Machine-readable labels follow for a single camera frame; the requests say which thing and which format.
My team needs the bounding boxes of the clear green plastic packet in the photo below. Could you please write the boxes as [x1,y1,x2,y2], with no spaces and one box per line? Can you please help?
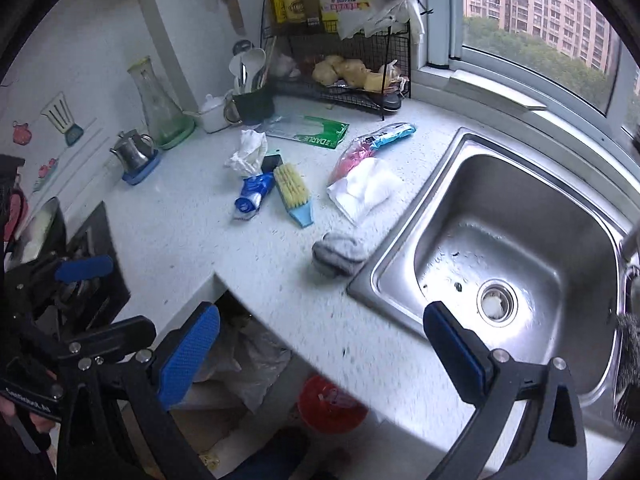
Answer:
[262,113,351,152]

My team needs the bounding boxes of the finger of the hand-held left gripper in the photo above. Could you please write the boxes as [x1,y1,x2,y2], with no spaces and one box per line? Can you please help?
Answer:
[29,315,157,362]
[4,254,115,322]

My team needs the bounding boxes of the stainless steel sink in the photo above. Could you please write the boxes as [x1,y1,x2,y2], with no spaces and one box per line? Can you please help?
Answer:
[347,127,640,407]

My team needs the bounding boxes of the yellow brush with blue handle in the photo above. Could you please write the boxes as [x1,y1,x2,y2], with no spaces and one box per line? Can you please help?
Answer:
[273,162,316,229]

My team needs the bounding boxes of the white ceramic jar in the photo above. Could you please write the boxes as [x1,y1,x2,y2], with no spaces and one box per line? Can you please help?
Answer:
[197,93,236,134]

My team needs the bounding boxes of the small green black box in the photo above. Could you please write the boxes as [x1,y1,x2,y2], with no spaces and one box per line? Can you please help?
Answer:
[260,148,284,174]

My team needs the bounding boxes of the ginger roots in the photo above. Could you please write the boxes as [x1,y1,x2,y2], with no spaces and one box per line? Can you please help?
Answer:
[312,55,402,94]

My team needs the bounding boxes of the red plastic basin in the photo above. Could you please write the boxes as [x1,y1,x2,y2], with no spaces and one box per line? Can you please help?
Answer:
[298,373,370,435]

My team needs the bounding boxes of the person's leg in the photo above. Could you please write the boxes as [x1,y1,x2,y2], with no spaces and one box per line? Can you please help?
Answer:
[224,427,314,480]

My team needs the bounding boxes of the sliding window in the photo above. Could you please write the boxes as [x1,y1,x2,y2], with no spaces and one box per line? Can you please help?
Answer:
[425,0,640,147]

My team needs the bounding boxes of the garlic bulbs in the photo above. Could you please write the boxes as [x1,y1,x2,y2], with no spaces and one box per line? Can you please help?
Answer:
[272,52,302,79]

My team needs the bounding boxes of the white tissue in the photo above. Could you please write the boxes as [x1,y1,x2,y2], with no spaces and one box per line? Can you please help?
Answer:
[224,129,271,176]

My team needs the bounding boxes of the blue teapot base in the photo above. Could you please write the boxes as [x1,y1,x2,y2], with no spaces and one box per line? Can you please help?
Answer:
[121,152,162,186]

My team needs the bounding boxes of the green plastic tray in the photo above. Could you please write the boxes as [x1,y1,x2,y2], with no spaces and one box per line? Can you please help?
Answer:
[154,117,197,151]

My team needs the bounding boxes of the grey sock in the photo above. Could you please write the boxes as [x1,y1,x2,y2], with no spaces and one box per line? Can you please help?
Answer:
[312,231,369,277]

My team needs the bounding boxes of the white plastic bags pile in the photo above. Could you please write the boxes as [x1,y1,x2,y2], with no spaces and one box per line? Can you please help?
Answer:
[189,319,292,412]

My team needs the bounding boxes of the white plastic spoons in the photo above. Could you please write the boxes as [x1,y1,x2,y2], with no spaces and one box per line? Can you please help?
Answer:
[228,48,269,96]

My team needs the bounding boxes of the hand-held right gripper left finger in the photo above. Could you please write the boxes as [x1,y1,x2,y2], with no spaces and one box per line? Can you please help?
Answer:
[55,302,221,480]

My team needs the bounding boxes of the black gas stove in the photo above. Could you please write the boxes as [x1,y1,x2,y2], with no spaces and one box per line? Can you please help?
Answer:
[49,202,132,322]

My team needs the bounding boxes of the steel teapot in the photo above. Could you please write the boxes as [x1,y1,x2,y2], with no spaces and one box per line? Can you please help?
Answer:
[109,129,156,174]

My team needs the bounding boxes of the steel wool scrubber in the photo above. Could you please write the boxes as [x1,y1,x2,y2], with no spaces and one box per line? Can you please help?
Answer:
[613,309,640,392]

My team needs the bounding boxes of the white folded cloth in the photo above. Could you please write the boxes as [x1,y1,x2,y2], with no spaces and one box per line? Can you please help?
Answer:
[327,157,404,226]

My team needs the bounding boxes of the pink plastic packet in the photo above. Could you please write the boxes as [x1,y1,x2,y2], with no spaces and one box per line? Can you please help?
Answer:
[328,135,382,186]

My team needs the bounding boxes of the dark green utensil mug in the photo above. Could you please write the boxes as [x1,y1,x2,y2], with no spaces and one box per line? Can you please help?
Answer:
[230,87,276,124]

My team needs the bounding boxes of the white plastic bag on rack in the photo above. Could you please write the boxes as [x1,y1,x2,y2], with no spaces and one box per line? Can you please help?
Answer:
[337,0,427,42]

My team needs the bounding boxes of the glass carafe with green lid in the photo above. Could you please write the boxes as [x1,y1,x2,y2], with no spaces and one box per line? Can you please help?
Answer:
[127,55,196,149]

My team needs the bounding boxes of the black wire rack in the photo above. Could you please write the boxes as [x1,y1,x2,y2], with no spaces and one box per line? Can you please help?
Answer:
[259,19,414,119]

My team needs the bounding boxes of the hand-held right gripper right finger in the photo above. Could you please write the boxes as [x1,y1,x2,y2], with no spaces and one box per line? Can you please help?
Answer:
[422,300,590,480]

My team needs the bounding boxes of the person's left hand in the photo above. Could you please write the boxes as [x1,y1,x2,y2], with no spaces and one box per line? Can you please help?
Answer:
[0,399,57,458]

